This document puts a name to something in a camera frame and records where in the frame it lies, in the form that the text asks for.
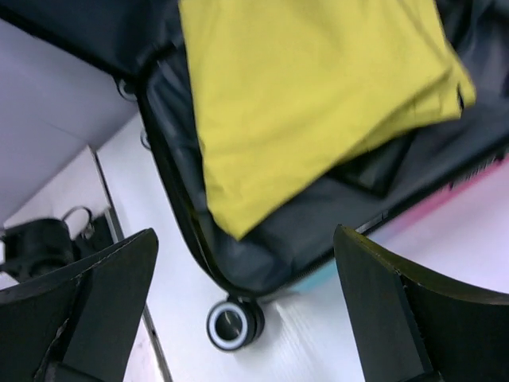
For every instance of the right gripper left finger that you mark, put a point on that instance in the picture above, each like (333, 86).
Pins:
(78, 323)

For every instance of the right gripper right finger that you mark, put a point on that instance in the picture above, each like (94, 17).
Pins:
(411, 323)

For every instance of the pink and teal suitcase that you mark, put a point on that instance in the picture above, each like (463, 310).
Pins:
(140, 43)

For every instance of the yellow cloth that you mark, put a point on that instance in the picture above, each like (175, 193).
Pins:
(283, 91)

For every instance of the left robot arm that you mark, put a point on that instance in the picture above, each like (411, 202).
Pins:
(35, 248)

